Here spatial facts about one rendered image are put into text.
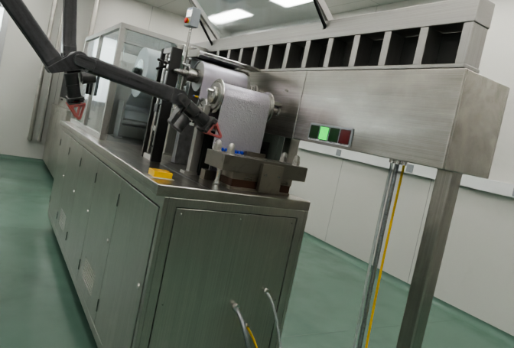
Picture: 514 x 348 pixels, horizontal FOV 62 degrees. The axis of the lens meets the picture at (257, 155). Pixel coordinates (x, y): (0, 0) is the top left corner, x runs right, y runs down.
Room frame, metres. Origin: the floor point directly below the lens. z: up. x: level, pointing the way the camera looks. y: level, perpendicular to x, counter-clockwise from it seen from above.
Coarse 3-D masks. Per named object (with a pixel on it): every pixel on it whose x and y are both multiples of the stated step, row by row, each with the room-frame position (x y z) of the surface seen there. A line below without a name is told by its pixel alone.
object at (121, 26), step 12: (120, 24) 2.54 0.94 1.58; (96, 36) 3.12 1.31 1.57; (120, 36) 2.53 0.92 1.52; (156, 36) 2.64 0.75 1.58; (84, 48) 3.50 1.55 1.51; (120, 48) 2.53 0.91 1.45; (204, 48) 2.81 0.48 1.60; (108, 96) 2.52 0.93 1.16; (108, 108) 2.53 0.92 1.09; (72, 120) 3.44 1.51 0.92; (84, 120) 3.01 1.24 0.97; (108, 120) 2.54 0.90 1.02; (96, 132) 2.61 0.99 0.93
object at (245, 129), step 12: (228, 108) 1.80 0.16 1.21; (228, 120) 1.81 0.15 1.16; (240, 120) 1.84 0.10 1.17; (252, 120) 1.87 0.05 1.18; (264, 120) 1.90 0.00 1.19; (216, 132) 1.78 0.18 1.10; (228, 132) 1.81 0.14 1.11; (240, 132) 1.84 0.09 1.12; (252, 132) 1.88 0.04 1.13; (264, 132) 1.91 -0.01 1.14; (228, 144) 1.82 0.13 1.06; (240, 144) 1.85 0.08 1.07; (252, 144) 1.88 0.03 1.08
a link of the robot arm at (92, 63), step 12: (84, 60) 1.42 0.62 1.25; (96, 60) 1.47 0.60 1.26; (96, 72) 1.47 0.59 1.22; (108, 72) 1.50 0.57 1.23; (120, 72) 1.52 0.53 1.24; (132, 72) 1.56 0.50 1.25; (132, 84) 1.55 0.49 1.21; (144, 84) 1.57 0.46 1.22; (156, 84) 1.60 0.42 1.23; (156, 96) 1.62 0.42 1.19; (168, 96) 1.62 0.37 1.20
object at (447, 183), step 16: (288, 144) 2.16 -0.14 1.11; (288, 160) 2.16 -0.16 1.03; (448, 176) 1.40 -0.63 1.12; (432, 192) 1.44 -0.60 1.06; (448, 192) 1.39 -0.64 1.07; (432, 208) 1.43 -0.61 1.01; (448, 208) 1.40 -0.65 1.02; (432, 224) 1.42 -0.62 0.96; (448, 224) 1.42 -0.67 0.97; (432, 240) 1.40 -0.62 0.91; (432, 256) 1.39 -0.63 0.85; (416, 272) 1.43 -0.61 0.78; (432, 272) 1.40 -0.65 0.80; (416, 288) 1.42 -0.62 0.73; (432, 288) 1.41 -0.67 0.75; (416, 304) 1.41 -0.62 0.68; (416, 320) 1.40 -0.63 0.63; (400, 336) 1.43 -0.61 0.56; (416, 336) 1.40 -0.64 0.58
